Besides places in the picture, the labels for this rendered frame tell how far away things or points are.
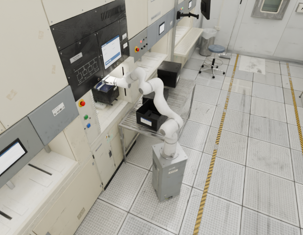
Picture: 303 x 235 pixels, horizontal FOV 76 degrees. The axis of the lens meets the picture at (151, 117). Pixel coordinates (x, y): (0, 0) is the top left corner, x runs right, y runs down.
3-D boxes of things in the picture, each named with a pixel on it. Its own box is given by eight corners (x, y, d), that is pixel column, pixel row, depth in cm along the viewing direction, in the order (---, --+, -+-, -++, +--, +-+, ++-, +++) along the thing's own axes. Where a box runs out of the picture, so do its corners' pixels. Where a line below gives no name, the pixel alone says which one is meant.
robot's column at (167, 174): (180, 195, 239) (189, 158, 188) (159, 203, 232) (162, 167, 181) (170, 176, 259) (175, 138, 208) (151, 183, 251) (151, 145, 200)
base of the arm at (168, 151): (182, 155, 190) (184, 143, 178) (164, 162, 185) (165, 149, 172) (173, 142, 203) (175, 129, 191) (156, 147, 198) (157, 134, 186)
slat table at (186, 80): (163, 178, 256) (167, 140, 205) (124, 163, 273) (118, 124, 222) (189, 117, 345) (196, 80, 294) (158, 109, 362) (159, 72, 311)
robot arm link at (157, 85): (167, 135, 173) (179, 126, 181) (175, 134, 163) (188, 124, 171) (140, 85, 168) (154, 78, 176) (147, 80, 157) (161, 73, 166)
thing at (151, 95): (163, 107, 245) (164, 99, 237) (141, 103, 251) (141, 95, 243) (168, 94, 266) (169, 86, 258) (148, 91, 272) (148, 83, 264)
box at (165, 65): (175, 88, 278) (177, 72, 261) (156, 84, 285) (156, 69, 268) (180, 78, 298) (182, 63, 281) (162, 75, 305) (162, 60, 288)
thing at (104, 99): (109, 109, 215) (104, 84, 194) (93, 104, 221) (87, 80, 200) (120, 97, 232) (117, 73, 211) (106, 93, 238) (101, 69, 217)
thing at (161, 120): (135, 122, 225) (135, 111, 213) (148, 109, 242) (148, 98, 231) (156, 131, 214) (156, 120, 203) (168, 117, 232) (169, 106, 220)
